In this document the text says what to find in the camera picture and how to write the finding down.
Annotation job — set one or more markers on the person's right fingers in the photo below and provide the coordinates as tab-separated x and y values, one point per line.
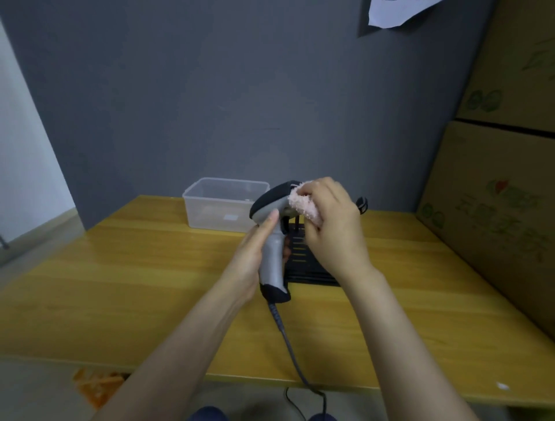
314	191

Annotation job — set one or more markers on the large cardboard box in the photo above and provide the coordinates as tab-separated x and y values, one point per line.
490	217

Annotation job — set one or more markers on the person's left thumb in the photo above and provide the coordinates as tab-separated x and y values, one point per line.
265	227

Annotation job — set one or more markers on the person's right forearm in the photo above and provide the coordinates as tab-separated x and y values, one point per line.
403	347

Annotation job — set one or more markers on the person's left forearm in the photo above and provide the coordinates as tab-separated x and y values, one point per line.
173	351

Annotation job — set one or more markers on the pink fluffy cloth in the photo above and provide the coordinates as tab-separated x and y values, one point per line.
305	207

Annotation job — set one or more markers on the orange plastic scrap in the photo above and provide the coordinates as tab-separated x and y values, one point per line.
96	381

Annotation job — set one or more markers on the white paper sheet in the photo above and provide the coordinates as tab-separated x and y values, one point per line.
396	11

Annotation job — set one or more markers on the person's right hand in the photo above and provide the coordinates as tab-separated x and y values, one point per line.
338	234

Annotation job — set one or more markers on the grey black barcode scanner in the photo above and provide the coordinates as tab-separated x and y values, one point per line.
273	243

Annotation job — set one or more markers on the cardboard box with green print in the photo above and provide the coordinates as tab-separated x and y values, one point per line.
511	65

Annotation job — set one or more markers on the clear plastic container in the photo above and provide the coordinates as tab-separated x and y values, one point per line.
223	204

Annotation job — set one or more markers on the person's left hand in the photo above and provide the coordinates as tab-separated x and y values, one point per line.
247	264

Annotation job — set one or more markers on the black scanner stand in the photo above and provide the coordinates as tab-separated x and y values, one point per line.
310	256

